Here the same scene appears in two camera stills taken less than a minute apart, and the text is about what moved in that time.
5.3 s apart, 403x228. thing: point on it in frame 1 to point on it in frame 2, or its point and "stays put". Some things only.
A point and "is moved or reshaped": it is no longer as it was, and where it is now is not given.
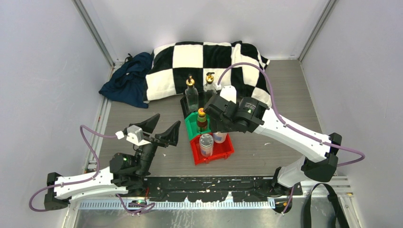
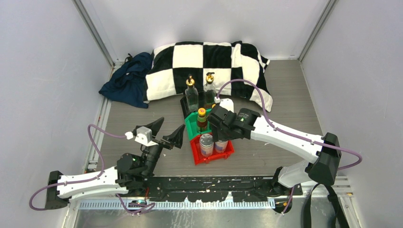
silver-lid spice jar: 206,144 stays put
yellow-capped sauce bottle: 201,120 stays put
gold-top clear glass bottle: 191,97 stays put
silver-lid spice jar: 219,137 is moved or reshaped
